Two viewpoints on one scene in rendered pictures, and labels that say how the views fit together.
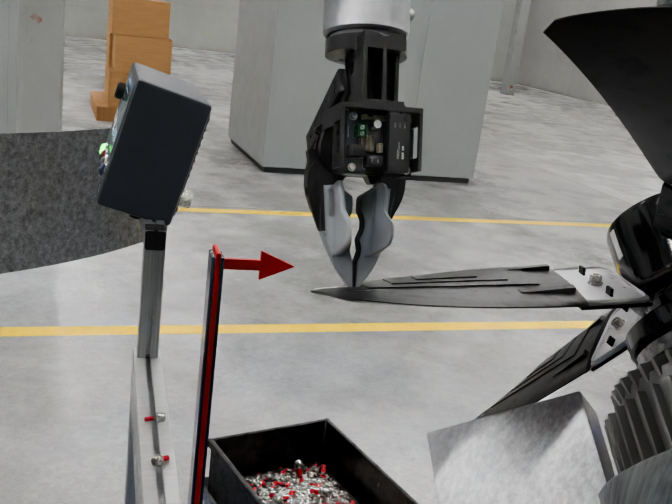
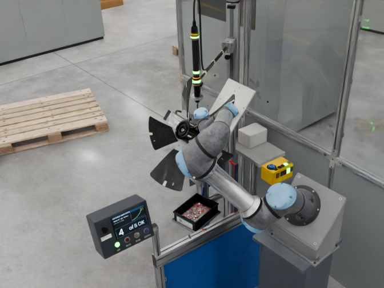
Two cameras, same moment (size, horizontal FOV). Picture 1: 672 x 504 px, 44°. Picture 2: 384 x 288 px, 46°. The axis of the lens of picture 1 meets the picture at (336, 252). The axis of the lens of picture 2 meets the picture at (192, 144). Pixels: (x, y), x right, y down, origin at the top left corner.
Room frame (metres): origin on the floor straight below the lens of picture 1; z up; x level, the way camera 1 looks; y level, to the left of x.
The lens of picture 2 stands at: (1.38, 1.92, 2.53)
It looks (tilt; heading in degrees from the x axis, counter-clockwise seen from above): 31 degrees down; 254
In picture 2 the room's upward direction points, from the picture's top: 3 degrees counter-clockwise
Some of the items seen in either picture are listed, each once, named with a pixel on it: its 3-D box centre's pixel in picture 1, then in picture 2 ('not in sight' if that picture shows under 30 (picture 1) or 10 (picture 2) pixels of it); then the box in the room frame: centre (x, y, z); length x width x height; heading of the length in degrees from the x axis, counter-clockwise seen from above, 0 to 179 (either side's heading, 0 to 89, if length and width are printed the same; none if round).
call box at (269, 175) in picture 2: not in sight; (276, 171); (0.33, 0.02, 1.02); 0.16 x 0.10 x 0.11; 17
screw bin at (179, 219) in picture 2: (309, 500); (196, 211); (0.82, -0.01, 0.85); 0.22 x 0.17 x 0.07; 33
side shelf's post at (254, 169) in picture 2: not in sight; (252, 196); (0.22, -0.51, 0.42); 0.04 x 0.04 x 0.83; 17
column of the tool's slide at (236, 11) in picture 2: not in sight; (232, 124); (0.27, -0.81, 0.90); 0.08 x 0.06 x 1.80; 142
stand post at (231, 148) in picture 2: not in sight; (228, 189); (0.43, -0.47, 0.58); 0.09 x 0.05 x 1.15; 107
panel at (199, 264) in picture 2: not in sight; (223, 271); (0.70, 0.13, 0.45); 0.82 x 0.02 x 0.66; 17
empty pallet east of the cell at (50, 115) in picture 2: not in sight; (49, 118); (1.68, -3.13, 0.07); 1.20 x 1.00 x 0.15; 5
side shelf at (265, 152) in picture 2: not in sight; (254, 148); (0.22, -0.51, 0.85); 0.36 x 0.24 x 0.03; 107
